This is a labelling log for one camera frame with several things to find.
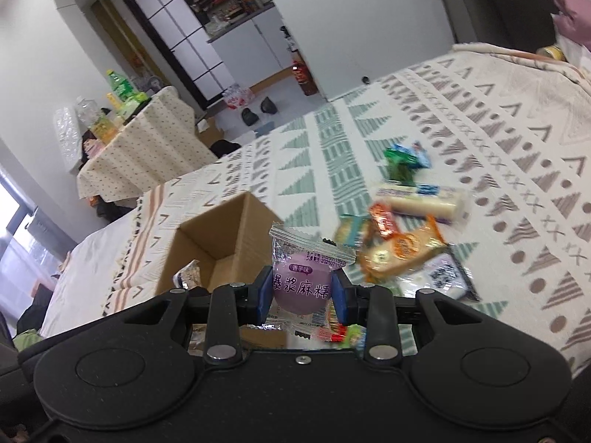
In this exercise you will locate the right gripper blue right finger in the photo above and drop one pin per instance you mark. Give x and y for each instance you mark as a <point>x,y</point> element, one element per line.
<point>372,307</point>

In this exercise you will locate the purple mochi snack packet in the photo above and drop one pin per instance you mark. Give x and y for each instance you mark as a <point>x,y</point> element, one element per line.
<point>302,269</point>

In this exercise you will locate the black slipper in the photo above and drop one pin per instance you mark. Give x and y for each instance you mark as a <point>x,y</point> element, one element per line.
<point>248,117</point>
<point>267,106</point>

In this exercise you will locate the long white roll snack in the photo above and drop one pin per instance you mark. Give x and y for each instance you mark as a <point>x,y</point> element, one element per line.
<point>445,204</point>

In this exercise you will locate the green snack packet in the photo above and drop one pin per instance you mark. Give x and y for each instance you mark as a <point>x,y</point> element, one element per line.
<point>401,166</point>

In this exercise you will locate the patterned bed blanket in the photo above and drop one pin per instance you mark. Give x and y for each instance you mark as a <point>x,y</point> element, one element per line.
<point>510,130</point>

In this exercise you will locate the orange bread snack packet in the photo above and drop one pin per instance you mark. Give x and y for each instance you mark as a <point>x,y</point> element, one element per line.
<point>403,251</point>

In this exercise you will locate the clear plastic bottle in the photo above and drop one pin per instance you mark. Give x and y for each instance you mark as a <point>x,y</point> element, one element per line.
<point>87,111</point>

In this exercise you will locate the black slipper right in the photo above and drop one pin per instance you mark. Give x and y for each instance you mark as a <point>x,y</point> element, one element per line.
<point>267,106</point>

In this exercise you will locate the black slipper left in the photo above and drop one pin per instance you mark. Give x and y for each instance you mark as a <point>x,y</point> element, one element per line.
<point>248,117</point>

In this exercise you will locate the pink pillow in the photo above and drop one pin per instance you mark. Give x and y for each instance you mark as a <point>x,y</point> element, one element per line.
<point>574,20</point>

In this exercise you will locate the blue snack packet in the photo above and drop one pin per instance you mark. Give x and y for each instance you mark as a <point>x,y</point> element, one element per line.
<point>418,154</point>

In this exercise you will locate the red oil bottle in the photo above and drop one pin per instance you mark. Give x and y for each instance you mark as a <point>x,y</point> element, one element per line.
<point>300,72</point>

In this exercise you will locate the small red orange packet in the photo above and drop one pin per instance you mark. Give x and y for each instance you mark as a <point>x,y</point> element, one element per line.
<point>384,220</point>

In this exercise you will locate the dotted cloth covered table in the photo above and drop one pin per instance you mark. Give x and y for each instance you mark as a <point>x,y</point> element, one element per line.
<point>157,145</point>

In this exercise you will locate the red green small packet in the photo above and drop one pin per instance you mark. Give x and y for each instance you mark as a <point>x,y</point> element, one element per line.
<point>343,336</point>

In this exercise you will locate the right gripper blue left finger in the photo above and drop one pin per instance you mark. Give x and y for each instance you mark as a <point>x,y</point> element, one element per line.
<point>232,306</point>

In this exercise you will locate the green soda bottle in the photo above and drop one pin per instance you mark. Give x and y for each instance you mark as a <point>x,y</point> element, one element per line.
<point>120,86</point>

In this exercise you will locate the teal cracker packet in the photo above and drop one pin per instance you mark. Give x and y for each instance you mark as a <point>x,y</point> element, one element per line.
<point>352,231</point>

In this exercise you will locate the pink water bottle pack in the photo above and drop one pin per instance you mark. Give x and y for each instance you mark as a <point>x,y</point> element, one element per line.
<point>236,96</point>

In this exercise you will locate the white kitchen cabinet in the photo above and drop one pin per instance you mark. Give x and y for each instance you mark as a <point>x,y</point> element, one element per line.
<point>254,49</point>

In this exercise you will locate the brown cardboard box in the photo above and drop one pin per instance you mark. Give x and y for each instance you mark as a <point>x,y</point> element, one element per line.
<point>230,242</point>

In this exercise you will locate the silver snack packet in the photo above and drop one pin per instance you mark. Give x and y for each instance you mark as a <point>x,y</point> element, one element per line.
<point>188,277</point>

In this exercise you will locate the white black labelled packet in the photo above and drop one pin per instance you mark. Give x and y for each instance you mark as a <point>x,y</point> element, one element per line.
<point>443,273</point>

